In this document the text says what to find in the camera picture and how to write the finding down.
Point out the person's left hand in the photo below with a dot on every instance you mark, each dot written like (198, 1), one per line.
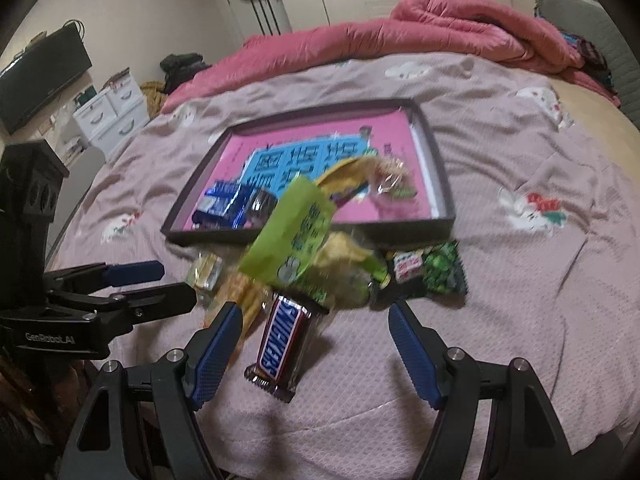
(20, 377)

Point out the dark clothes pile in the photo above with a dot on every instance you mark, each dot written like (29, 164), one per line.
(182, 70)

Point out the black television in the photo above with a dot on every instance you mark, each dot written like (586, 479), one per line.
(40, 80)

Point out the beige bed sheet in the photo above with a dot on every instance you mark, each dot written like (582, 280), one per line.
(600, 120)

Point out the printed mauve bed sheet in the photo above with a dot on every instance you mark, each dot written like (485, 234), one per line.
(500, 310)

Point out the dark shallow box tray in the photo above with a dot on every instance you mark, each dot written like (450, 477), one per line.
(415, 232)

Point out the white drawer unit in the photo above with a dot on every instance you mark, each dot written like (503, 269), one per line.
(112, 115)

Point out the light green snack packet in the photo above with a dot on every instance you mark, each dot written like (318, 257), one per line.
(290, 240)

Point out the dark green snack packet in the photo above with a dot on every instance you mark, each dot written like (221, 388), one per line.
(442, 267)

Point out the brown chocolate bar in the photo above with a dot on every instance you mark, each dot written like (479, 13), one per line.
(280, 345)

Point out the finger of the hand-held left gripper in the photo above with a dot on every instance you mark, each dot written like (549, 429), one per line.
(160, 297)
(135, 271)

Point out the yellow candy packet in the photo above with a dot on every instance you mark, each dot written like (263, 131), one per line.
(350, 175)

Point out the grey padded headboard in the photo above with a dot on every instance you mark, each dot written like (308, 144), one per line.
(600, 35)

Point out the yellow-green chips packet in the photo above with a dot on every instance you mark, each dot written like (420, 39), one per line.
(345, 265)

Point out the pink book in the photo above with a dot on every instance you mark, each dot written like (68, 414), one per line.
(300, 140)

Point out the teal box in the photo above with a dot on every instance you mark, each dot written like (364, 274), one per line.
(86, 96)

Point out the clear cracker packet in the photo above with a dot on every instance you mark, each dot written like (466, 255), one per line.
(240, 295)

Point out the colourful folded clothes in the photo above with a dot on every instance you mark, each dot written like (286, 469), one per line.
(587, 60)

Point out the yellow knitted blanket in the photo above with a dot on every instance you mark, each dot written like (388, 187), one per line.
(152, 97)

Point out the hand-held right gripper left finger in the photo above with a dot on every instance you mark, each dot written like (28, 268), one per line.
(215, 355)

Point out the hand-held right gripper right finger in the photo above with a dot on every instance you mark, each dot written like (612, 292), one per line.
(415, 355)

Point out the pink quilt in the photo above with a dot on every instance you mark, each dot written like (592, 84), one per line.
(400, 35)

